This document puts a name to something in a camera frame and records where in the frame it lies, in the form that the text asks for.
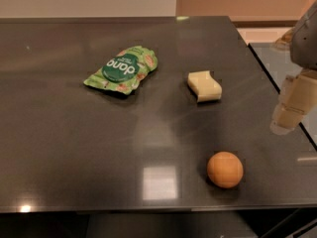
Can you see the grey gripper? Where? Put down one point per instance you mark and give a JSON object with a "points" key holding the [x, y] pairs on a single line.
{"points": [[305, 45]]}

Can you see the orange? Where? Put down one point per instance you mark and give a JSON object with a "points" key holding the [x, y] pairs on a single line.
{"points": [[225, 169]]}

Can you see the green rice chip bag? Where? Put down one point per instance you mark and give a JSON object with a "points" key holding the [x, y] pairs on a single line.
{"points": [[125, 71]]}

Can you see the yellow sponge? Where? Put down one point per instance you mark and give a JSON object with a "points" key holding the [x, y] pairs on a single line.
{"points": [[204, 86]]}

